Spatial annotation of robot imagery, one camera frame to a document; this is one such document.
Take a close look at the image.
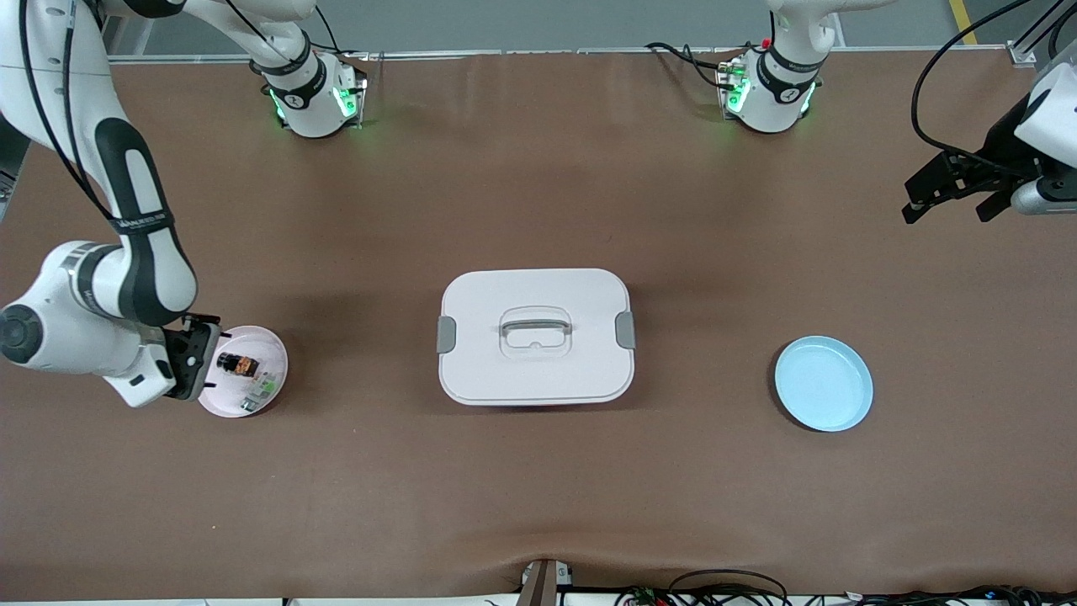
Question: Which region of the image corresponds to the aluminium table edge rail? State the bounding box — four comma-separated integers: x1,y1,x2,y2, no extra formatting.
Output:
105,45,1034,68

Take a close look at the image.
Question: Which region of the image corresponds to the light blue round plate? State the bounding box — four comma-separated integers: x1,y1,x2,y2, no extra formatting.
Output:
774,335,874,433

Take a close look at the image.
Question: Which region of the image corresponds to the white lidded storage box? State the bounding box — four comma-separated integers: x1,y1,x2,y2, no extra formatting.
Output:
436,268,637,408

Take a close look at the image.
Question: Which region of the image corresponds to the black cable bundle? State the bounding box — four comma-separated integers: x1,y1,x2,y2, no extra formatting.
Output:
846,584,1077,606

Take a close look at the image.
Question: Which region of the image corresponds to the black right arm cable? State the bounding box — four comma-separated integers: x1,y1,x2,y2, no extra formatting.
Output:
19,0,119,221

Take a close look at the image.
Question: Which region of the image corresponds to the black base cable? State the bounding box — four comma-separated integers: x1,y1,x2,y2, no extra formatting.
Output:
310,7,341,56
645,41,743,90

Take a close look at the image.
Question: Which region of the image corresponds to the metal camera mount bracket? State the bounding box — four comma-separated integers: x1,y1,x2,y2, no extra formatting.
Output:
517,558,575,606

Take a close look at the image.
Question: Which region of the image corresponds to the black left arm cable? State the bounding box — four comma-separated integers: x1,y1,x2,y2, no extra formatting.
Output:
912,0,1037,162

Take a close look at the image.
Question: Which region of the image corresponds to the black looped cable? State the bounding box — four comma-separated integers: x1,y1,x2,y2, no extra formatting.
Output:
668,569,790,606

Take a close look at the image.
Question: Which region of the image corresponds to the aluminium frame post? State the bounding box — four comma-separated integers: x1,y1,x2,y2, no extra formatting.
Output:
1005,0,1063,66

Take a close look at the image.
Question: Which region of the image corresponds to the green and white switch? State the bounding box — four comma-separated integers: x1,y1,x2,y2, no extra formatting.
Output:
240,370,284,415

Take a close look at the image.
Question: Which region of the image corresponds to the brown table mat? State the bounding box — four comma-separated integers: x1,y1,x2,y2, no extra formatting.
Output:
0,49,1077,600

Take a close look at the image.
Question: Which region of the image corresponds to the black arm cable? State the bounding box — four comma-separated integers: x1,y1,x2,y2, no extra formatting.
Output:
19,0,119,221
912,0,1037,162

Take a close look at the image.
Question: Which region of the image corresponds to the pink round plate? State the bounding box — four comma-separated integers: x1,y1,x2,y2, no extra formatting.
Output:
196,325,289,419

